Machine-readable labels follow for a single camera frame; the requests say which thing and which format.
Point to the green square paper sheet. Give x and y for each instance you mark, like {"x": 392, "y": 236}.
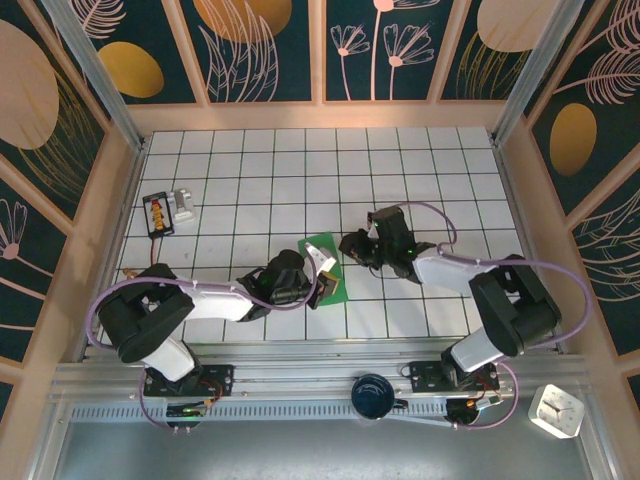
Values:
{"x": 336, "y": 296}

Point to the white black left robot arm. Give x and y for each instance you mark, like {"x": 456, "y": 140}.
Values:
{"x": 145, "y": 310}

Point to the white square clock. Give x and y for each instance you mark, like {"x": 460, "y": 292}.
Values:
{"x": 556, "y": 411}

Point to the dark blue round cap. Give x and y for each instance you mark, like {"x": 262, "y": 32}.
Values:
{"x": 371, "y": 395}

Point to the white plastic block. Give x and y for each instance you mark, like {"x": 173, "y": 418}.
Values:
{"x": 182, "y": 206}

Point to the black box with orange spring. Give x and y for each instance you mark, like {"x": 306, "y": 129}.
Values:
{"x": 158, "y": 214}

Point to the small brass plug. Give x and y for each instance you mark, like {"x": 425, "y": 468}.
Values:
{"x": 129, "y": 272}

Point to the small circuit board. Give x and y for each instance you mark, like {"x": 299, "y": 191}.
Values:
{"x": 482, "y": 402}
{"x": 187, "y": 411}

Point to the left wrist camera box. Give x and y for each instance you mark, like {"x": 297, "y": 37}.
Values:
{"x": 320, "y": 256}

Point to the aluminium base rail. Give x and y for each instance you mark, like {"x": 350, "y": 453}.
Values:
{"x": 300, "y": 370}

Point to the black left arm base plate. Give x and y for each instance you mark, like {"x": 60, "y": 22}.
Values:
{"x": 220, "y": 380}

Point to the aluminium table side rail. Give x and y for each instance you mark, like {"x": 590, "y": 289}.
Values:
{"x": 515, "y": 200}
{"x": 121, "y": 225}

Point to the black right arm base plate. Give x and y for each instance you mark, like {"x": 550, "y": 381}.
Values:
{"x": 425, "y": 377}

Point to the aluminium corner post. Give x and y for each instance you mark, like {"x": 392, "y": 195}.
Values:
{"x": 100, "y": 80}
{"x": 535, "y": 65}

